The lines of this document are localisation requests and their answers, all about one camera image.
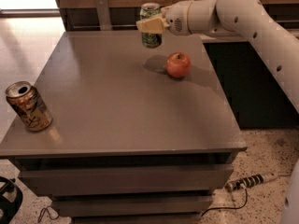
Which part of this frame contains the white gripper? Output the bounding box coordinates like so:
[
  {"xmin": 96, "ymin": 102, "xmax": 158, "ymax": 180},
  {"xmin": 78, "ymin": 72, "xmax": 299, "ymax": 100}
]
[{"xmin": 136, "ymin": 0, "xmax": 192, "ymax": 35}]

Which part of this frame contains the black power cable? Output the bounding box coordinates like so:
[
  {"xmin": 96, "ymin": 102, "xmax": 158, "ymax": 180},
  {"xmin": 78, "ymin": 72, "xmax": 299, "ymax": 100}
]
[{"xmin": 201, "ymin": 187, "xmax": 249, "ymax": 217}]

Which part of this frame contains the left metal wall bracket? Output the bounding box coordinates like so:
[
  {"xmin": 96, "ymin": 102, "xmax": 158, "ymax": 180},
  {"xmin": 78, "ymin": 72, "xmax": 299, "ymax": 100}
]
[{"xmin": 95, "ymin": 0, "xmax": 112, "ymax": 31}]

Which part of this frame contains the grey drawer cabinet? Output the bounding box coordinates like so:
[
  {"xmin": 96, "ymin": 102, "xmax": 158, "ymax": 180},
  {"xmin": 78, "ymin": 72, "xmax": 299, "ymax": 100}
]
[{"xmin": 1, "ymin": 31, "xmax": 246, "ymax": 224}]

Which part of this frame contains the orange soda can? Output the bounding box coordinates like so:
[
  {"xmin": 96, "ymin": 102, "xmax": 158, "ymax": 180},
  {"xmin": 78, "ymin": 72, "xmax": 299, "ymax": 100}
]
[{"xmin": 6, "ymin": 81, "xmax": 52, "ymax": 132}]

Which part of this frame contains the thin black floor cable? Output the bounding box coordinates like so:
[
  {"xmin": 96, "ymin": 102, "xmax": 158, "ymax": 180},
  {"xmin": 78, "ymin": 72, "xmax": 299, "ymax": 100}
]
[{"xmin": 36, "ymin": 204, "xmax": 60, "ymax": 224}]

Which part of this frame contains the white power strip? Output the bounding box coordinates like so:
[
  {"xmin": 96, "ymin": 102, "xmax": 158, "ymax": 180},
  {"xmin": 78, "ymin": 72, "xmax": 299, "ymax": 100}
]
[{"xmin": 225, "ymin": 172, "xmax": 278, "ymax": 192}]

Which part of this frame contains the green soda can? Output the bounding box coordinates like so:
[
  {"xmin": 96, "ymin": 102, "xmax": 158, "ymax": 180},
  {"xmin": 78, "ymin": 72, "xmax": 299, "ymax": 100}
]
[{"xmin": 140, "ymin": 3, "xmax": 162, "ymax": 49}]

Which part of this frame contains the black chair base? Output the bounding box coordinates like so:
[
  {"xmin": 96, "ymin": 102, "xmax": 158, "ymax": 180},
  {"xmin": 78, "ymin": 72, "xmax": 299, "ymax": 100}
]
[{"xmin": 0, "ymin": 176, "xmax": 23, "ymax": 224}]

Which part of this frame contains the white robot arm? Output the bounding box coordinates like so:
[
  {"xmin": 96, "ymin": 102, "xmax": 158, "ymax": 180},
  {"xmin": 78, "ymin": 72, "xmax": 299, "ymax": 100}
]
[{"xmin": 136, "ymin": 0, "xmax": 299, "ymax": 112}]

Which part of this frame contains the red apple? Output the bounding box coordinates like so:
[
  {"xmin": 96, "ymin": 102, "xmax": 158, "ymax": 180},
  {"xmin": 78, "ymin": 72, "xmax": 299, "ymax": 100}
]
[{"xmin": 166, "ymin": 52, "xmax": 191, "ymax": 78}]

